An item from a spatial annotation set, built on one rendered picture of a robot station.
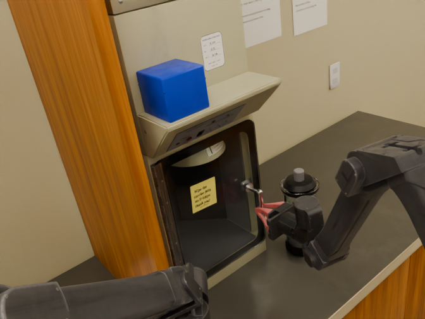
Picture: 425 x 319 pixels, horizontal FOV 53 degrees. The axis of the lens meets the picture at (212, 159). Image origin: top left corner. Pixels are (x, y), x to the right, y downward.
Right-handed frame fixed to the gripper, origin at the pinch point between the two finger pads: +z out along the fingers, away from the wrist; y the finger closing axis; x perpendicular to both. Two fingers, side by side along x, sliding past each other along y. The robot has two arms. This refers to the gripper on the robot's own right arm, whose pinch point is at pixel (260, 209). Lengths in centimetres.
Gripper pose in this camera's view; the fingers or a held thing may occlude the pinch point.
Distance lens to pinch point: 118.4
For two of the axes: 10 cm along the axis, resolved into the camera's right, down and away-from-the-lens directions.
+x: 1.5, 8.8, 4.6
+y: -7.8, 3.9, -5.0
